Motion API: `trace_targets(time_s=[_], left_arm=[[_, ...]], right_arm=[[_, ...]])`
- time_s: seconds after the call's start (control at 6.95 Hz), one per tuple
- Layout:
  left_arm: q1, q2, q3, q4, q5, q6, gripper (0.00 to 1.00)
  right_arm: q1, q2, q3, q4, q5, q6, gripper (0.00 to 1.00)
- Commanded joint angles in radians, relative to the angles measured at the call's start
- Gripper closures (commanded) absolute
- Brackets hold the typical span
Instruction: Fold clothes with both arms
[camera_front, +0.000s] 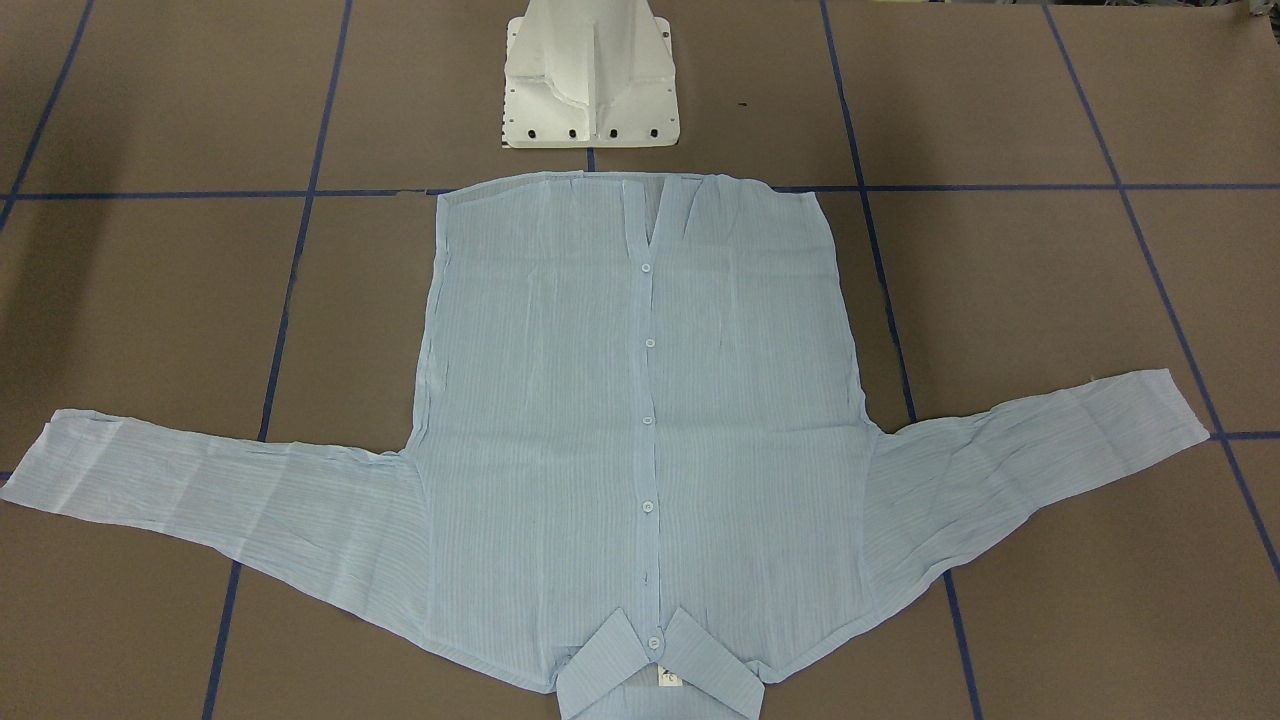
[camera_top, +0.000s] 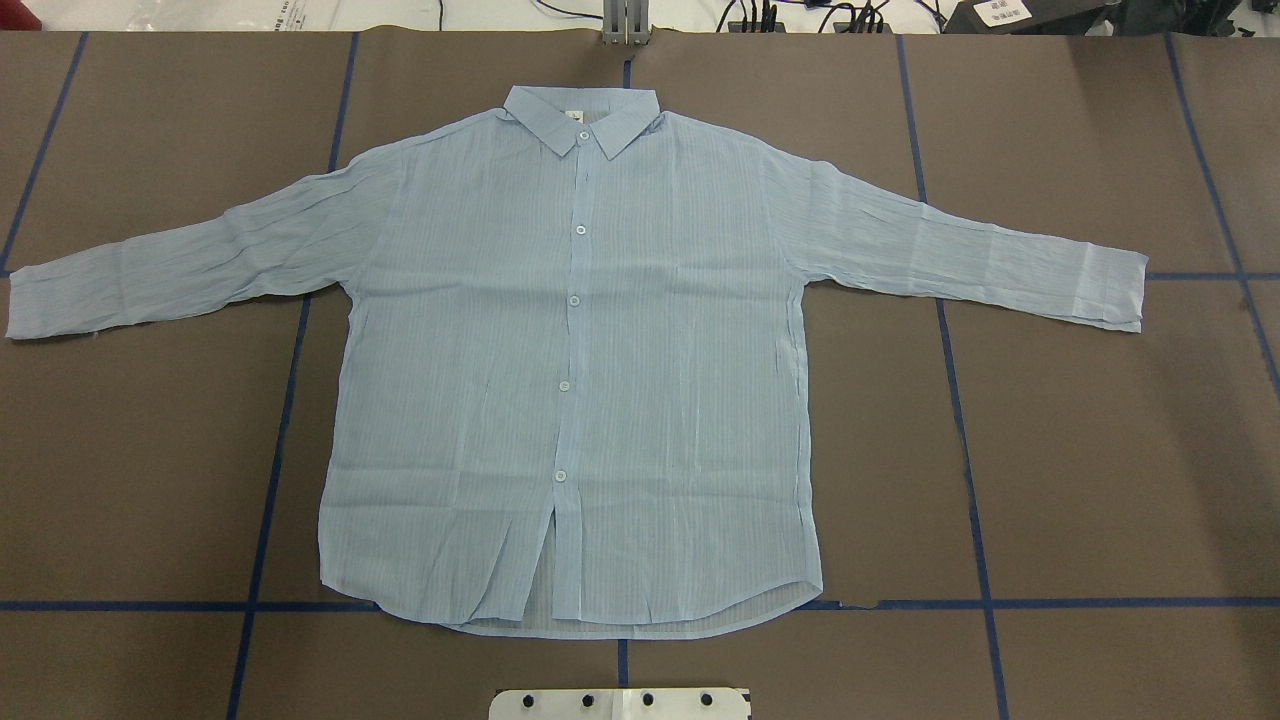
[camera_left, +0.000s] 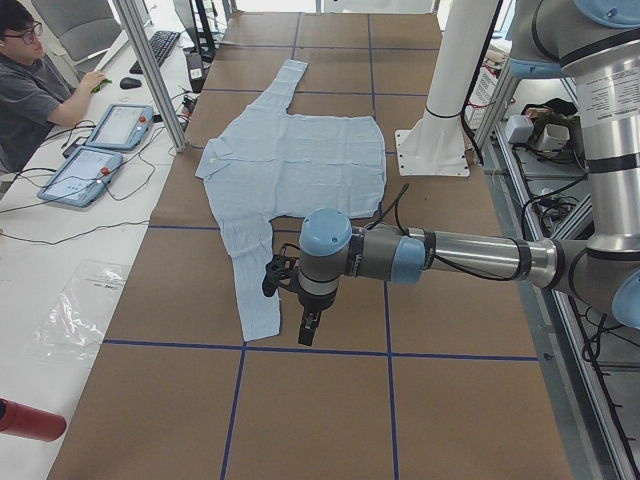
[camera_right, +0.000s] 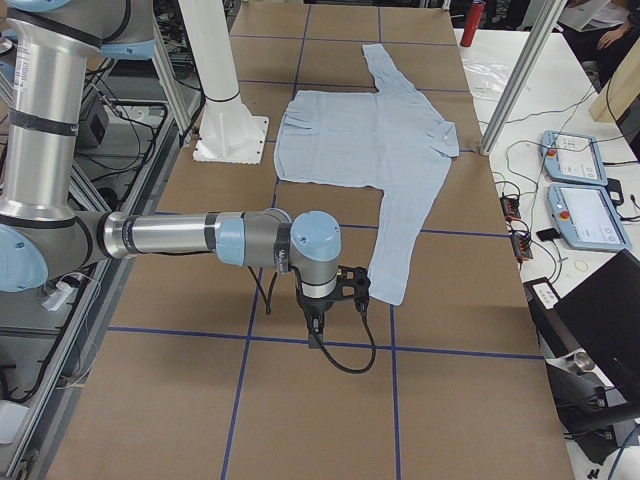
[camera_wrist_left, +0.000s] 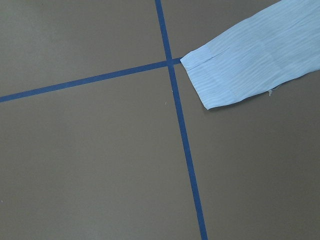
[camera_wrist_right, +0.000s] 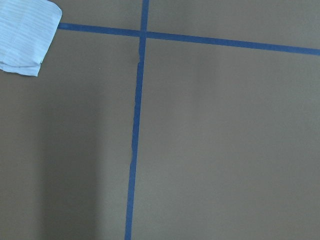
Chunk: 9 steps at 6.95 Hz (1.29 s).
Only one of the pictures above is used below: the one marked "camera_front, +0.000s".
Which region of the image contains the light blue button shirt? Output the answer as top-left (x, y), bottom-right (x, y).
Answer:
top-left (3, 172), bottom-right (1208, 719)

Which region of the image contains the brown paper table cover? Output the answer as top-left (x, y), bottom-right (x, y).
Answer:
top-left (3, 1), bottom-right (1277, 719)

